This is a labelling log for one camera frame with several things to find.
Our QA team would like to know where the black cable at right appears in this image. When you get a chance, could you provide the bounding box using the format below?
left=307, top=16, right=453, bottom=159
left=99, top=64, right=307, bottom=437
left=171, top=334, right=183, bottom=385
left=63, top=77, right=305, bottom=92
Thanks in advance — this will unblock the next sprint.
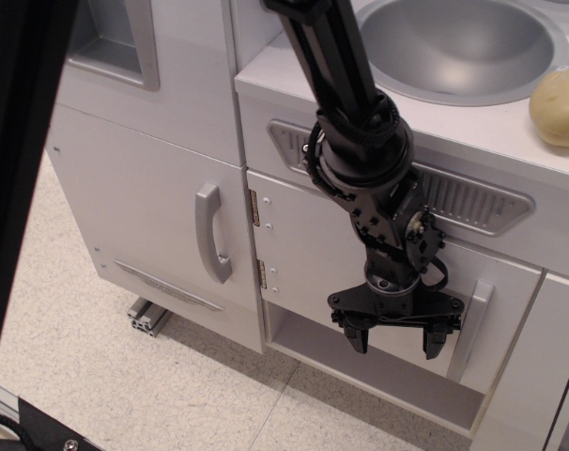
left=542, top=344, right=569, bottom=451

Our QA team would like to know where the grey vent panel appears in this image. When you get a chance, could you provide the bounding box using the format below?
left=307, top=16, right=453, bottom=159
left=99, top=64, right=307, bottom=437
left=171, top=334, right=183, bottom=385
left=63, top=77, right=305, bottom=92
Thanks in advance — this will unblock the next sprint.
left=267, top=119, right=535, bottom=236

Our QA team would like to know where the white cabinet door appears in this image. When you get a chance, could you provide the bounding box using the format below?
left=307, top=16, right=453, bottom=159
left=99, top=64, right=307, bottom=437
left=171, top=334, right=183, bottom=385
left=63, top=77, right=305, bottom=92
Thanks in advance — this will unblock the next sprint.
left=247, top=171, right=541, bottom=393
left=470, top=273, right=569, bottom=450

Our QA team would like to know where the silver sink bowl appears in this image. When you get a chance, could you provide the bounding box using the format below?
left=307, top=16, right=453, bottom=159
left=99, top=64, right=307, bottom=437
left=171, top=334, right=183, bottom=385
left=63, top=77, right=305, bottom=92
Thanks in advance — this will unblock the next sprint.
left=356, top=1, right=569, bottom=107

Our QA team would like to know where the aluminium frame rail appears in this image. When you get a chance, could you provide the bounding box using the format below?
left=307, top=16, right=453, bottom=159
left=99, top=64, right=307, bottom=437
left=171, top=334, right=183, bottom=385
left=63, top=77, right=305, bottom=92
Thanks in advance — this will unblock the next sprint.
left=0, top=385, right=20, bottom=423

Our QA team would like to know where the grey ice dispenser recess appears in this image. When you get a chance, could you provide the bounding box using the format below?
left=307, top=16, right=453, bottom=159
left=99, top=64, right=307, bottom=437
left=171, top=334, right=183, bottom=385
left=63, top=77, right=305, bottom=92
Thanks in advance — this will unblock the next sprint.
left=66, top=0, right=160, bottom=92

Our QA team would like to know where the black braided cable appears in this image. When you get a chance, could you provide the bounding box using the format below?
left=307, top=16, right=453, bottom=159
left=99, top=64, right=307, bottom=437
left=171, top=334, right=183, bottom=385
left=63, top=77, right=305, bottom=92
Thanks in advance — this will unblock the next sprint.
left=0, top=410, right=35, bottom=451

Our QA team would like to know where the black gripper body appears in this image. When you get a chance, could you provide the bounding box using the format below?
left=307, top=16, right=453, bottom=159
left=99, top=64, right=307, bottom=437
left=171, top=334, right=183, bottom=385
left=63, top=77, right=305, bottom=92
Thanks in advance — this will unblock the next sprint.
left=328, top=283, right=465, bottom=331

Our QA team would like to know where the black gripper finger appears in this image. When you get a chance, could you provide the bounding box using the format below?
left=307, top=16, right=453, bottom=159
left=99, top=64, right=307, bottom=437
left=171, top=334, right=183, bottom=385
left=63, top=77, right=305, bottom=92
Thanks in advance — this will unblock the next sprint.
left=423, top=322, right=454, bottom=360
left=343, top=325, right=369, bottom=354

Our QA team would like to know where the beige toy potato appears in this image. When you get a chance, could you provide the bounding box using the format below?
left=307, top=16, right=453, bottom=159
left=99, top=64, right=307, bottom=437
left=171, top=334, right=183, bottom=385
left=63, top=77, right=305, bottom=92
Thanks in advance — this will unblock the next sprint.
left=529, top=66, right=569, bottom=148

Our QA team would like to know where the door hinge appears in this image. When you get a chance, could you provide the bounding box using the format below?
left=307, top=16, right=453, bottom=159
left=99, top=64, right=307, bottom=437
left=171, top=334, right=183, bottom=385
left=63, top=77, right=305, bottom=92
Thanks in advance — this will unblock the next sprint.
left=249, top=189, right=261, bottom=227
left=256, top=258, right=268, bottom=289

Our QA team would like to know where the lower door hinge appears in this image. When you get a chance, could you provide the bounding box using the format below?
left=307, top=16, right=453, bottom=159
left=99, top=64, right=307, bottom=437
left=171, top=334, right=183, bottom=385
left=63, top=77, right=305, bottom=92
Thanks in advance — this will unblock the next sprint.
left=256, top=258, right=268, bottom=289

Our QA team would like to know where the upper door hinge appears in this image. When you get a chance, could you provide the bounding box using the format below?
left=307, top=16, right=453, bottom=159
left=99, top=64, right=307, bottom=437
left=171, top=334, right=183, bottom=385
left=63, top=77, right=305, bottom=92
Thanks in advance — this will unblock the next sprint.
left=249, top=189, right=261, bottom=227

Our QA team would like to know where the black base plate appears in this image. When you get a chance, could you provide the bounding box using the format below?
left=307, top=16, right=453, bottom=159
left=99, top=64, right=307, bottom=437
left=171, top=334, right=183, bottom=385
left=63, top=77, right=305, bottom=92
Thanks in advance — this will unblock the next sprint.
left=18, top=397, right=100, bottom=451

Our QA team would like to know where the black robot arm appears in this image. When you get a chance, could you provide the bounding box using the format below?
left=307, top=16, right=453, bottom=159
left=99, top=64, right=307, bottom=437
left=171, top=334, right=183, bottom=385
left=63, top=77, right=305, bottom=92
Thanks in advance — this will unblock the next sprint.
left=267, top=1, right=464, bottom=359

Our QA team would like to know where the white toy kitchen cabinet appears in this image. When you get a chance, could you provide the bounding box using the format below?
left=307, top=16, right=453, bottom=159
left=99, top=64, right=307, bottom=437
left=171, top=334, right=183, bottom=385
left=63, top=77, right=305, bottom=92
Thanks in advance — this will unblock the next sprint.
left=235, top=1, right=569, bottom=450

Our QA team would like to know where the aluminium extrusion profile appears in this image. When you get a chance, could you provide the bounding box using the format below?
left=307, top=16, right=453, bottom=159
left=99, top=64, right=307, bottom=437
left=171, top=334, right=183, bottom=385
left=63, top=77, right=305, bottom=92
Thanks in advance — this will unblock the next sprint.
left=127, top=297, right=172, bottom=337

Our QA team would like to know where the grey fridge door handle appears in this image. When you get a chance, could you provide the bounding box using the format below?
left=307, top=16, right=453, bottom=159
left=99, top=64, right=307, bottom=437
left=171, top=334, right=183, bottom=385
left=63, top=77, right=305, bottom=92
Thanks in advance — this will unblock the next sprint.
left=194, top=182, right=233, bottom=284

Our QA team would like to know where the silver fridge emblem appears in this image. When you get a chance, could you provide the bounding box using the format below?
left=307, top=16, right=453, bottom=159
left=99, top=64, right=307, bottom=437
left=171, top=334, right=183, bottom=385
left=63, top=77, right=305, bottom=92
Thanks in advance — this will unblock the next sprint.
left=114, top=259, right=224, bottom=312

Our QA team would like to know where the white toy fridge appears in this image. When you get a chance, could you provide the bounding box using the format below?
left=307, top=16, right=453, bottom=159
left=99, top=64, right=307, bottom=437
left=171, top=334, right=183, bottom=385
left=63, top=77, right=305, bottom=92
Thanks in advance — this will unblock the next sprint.
left=46, top=1, right=265, bottom=352

